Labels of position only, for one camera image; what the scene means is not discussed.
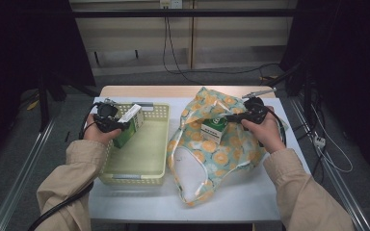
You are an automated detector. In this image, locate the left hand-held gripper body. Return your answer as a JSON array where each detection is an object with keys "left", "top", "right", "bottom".
[{"left": 93, "top": 98, "right": 123, "bottom": 133}]

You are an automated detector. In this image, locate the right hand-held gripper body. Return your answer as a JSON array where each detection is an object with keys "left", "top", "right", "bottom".
[{"left": 241, "top": 88, "right": 278, "bottom": 125}]

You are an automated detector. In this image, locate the tall green and white box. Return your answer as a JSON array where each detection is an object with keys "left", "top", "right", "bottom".
[{"left": 112, "top": 103, "right": 145, "bottom": 149}]

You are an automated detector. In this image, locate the square green and white box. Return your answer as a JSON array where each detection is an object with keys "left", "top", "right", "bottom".
[{"left": 200, "top": 116, "right": 229, "bottom": 145}]

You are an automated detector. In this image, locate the pale green plastic basket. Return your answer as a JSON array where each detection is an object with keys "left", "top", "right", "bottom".
[{"left": 98, "top": 102, "right": 172, "bottom": 187}]

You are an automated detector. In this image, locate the orange slice print cloth bag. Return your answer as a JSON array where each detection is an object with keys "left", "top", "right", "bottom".
[{"left": 166, "top": 86, "right": 290, "bottom": 207}]

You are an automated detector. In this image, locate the person's left hand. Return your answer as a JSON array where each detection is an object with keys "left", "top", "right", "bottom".
[{"left": 83, "top": 114, "right": 123, "bottom": 147}]

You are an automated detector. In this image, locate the person's right hand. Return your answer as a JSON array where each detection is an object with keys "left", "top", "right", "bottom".
[{"left": 240, "top": 105, "right": 287, "bottom": 154}]

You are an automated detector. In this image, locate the black metal stand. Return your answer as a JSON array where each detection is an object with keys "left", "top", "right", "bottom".
[
  {"left": 266, "top": 61, "right": 316, "bottom": 136},
  {"left": 37, "top": 71, "right": 100, "bottom": 133}
]

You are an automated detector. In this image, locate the white power strip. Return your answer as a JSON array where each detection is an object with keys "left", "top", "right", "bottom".
[{"left": 312, "top": 134, "right": 327, "bottom": 149}]

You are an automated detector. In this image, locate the black horizontal bar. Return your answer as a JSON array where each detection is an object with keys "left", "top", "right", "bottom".
[{"left": 71, "top": 8, "right": 298, "bottom": 18}]

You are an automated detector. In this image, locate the dark curtain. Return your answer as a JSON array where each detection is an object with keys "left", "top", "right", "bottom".
[
  {"left": 0, "top": 0, "right": 95, "bottom": 174},
  {"left": 278, "top": 0, "right": 370, "bottom": 184}
]

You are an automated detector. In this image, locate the right hand-held gripper cable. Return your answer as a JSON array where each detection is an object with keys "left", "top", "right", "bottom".
[{"left": 263, "top": 105, "right": 287, "bottom": 145}]

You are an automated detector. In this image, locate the hand-held gripper cable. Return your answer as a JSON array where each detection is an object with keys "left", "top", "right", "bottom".
[
  {"left": 263, "top": 105, "right": 287, "bottom": 145},
  {"left": 27, "top": 102, "right": 99, "bottom": 231}
]

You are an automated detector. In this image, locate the black wall cable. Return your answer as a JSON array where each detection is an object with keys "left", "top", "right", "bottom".
[
  {"left": 162, "top": 15, "right": 282, "bottom": 75},
  {"left": 166, "top": 15, "right": 204, "bottom": 86}
]

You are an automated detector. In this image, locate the white floor cable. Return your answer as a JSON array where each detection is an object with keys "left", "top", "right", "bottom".
[{"left": 311, "top": 105, "right": 355, "bottom": 174}]

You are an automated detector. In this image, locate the left hand-held gripper cable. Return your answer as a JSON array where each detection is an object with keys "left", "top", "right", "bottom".
[{"left": 27, "top": 102, "right": 99, "bottom": 231}]

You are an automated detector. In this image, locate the metal floor rail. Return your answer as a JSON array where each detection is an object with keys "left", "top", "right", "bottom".
[
  {"left": 0, "top": 118, "right": 57, "bottom": 231},
  {"left": 290, "top": 97, "right": 370, "bottom": 231}
]

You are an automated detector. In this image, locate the white wall socket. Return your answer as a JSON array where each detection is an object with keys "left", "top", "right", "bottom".
[{"left": 159, "top": 0, "right": 183, "bottom": 10}]

